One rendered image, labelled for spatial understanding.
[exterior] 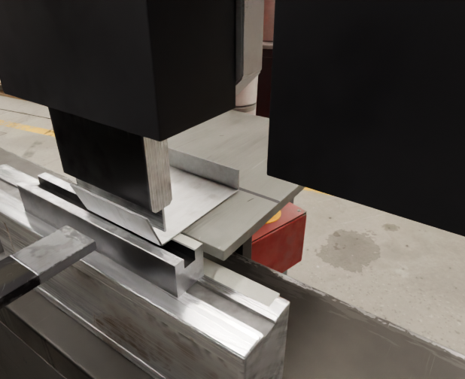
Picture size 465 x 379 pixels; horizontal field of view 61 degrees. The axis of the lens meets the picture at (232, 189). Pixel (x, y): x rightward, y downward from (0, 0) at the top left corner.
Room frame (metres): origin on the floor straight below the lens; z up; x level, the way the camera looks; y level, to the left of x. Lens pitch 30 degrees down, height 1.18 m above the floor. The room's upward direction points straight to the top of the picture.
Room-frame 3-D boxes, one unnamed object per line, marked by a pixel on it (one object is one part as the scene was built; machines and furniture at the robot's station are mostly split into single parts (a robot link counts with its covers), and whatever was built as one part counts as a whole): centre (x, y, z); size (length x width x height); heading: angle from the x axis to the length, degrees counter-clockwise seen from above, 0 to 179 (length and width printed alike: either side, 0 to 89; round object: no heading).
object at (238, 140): (0.38, 0.00, 1.00); 0.26 x 0.18 x 0.01; 145
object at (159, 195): (0.26, 0.09, 1.06); 0.10 x 0.02 x 0.10; 55
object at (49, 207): (0.28, 0.11, 0.99); 0.20 x 0.03 x 0.03; 55
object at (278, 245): (0.64, -0.02, 0.75); 0.20 x 0.16 x 0.18; 41
